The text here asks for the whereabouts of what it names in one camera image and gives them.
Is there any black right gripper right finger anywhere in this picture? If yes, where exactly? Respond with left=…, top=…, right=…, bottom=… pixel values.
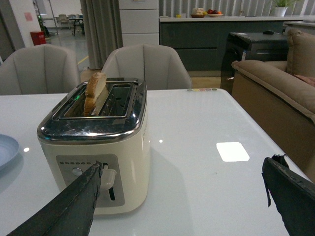
left=262, top=154, right=315, bottom=236

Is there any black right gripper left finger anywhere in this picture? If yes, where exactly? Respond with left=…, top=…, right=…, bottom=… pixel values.
left=9, top=161, right=103, bottom=236

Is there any grey toaster lever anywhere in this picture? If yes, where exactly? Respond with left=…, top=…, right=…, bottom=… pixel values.
left=101, top=163, right=117, bottom=189

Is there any light blue round plate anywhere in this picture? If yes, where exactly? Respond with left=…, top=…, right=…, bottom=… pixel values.
left=0, top=134, right=19, bottom=170

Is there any slice of brown bread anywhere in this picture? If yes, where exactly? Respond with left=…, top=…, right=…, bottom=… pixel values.
left=83, top=72, right=109, bottom=117

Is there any cream and chrome toaster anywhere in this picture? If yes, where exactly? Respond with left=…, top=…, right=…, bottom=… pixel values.
left=37, top=78, right=151, bottom=215

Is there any beige sofa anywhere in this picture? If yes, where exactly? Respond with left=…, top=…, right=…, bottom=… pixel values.
left=231, top=29, right=315, bottom=181

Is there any coloured dots sticker strip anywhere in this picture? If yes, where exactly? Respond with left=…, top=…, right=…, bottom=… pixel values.
left=187, top=88, right=218, bottom=92

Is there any left grey upholstered chair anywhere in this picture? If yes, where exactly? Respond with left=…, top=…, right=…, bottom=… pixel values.
left=0, top=44, right=80, bottom=95

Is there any grey upholstered chair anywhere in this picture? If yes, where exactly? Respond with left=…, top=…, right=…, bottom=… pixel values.
left=101, top=44, right=192, bottom=90
left=0, top=44, right=80, bottom=95

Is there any black appliance with door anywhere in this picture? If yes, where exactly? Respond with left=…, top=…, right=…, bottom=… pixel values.
left=220, top=32, right=288, bottom=93

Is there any black computer mouse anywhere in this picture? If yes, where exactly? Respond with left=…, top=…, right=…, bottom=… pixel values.
left=263, top=30, right=274, bottom=35

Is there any right grey upholstered chair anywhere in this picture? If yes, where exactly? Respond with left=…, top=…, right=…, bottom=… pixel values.
left=101, top=44, right=192, bottom=90

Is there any dark grey kitchen counter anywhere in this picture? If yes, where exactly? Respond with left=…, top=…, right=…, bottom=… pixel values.
left=159, top=16, right=306, bottom=72

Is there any red box on floor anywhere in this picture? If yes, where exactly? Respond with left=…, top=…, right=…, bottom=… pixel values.
left=30, top=31, right=46, bottom=46

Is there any potted green plant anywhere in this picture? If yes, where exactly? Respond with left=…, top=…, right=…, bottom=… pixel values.
left=269, top=0, right=298, bottom=17

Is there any distant table with chairs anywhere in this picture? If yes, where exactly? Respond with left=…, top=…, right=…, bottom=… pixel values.
left=57, top=14, right=85, bottom=36

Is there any grey curtain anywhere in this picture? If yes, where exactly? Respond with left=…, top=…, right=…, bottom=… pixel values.
left=80, top=0, right=123, bottom=70

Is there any fruit bowl on counter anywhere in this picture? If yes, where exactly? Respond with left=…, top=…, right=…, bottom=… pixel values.
left=207, top=9, right=223, bottom=17

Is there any glass jar on counter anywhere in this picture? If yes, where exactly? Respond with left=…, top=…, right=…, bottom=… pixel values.
left=190, top=8, right=207, bottom=18

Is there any white cabinet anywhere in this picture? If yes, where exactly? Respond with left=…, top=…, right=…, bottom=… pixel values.
left=119, top=0, right=159, bottom=47

